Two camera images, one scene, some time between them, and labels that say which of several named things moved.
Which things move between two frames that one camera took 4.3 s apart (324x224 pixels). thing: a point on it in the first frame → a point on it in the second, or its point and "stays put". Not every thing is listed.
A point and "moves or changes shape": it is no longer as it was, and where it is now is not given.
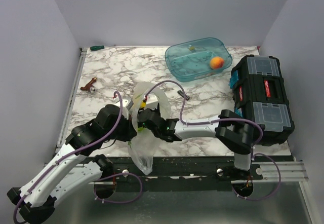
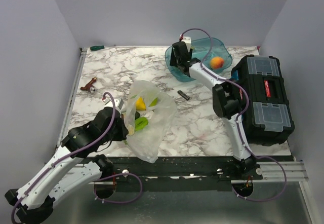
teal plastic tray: [191, 61] stays put
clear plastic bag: [146, 147] moves or changes shape
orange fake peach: [216, 63] stays put
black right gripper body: [157, 110] → [174, 61]
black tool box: [261, 97] stays put
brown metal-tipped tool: [89, 86] stays put
